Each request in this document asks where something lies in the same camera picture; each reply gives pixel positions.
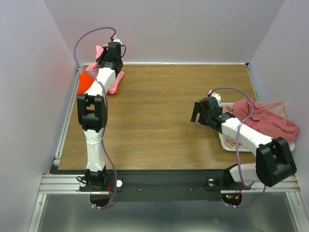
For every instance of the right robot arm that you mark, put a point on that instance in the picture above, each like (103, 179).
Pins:
(274, 161)

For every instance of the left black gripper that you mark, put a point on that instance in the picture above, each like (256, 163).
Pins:
(104, 52)

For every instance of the dark rose t shirt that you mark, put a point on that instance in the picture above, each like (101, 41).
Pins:
(268, 120)

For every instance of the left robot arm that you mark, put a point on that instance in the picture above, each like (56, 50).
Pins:
(93, 114)

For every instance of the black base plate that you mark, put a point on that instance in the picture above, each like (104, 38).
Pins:
(162, 185)

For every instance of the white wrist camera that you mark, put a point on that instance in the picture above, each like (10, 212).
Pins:
(115, 39)
(217, 96)

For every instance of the folded orange t shirt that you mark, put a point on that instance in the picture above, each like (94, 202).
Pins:
(84, 83)

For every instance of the aluminium frame rail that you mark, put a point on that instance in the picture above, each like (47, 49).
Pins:
(150, 138)

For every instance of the pale mauve t shirt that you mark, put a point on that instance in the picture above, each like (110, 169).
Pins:
(272, 106)

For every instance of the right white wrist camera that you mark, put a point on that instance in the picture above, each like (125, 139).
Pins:
(217, 96)

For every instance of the pink t shirt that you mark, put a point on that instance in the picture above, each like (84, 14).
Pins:
(93, 68)

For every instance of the white plastic tray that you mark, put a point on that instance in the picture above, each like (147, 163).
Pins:
(276, 107)

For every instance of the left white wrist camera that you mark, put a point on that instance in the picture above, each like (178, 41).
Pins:
(115, 39)

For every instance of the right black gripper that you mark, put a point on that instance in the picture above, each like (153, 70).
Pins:
(201, 112)

